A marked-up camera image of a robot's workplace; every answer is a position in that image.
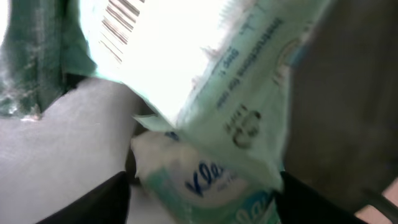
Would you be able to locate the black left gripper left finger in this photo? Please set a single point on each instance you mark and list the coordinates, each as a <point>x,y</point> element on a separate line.
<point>108,203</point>

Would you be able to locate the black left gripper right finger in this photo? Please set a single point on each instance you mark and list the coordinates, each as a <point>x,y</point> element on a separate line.
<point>300,204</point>

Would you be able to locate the green Kleenex tissue pack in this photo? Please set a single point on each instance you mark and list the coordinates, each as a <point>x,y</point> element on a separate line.
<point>221,162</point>

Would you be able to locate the large wet wipes pack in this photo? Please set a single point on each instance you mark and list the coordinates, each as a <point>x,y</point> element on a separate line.
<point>163,50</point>

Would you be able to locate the green Zam-Buk ointment box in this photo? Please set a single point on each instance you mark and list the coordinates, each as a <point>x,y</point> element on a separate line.
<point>42,43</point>

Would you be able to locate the grey plastic mesh basket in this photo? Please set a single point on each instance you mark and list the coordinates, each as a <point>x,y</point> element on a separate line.
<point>343,139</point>

